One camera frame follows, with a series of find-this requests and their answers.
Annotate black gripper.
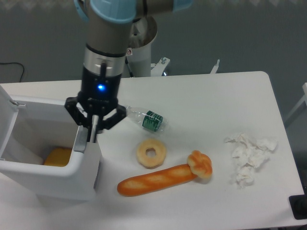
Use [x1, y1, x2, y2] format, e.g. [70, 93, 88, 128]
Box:
[64, 66, 127, 143]

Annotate white push-lid trash can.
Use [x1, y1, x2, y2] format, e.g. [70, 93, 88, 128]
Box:
[0, 89, 101, 200]

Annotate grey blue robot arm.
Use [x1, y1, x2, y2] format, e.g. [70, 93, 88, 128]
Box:
[65, 0, 193, 142]

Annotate yellow object inside trash can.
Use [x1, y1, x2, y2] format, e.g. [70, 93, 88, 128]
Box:
[44, 148, 72, 167]

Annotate clear plastic bottle green label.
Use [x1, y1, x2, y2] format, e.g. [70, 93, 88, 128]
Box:
[125, 106, 170, 136]

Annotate long orange baguette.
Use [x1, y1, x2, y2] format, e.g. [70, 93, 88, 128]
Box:
[117, 164, 197, 196]

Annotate knotted bread roll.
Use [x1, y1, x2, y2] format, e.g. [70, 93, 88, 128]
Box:
[187, 150, 213, 179]

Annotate crumpled white tissue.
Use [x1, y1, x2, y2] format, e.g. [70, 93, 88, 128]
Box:
[224, 132, 278, 189]

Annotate white furniture piece right edge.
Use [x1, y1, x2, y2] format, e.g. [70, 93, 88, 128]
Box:
[283, 82, 307, 128]

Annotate black device at table edge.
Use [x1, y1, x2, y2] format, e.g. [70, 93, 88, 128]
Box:
[289, 195, 307, 220]

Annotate pale ring doughnut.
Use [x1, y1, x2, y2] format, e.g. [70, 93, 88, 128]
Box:
[136, 138, 167, 169]

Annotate white metal base frame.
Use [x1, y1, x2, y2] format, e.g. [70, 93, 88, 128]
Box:
[121, 57, 221, 79]

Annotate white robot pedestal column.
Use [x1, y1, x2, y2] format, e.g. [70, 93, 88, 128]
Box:
[122, 16, 157, 78]

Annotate black cable on floor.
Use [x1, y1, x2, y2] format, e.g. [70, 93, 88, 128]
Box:
[0, 62, 25, 83]

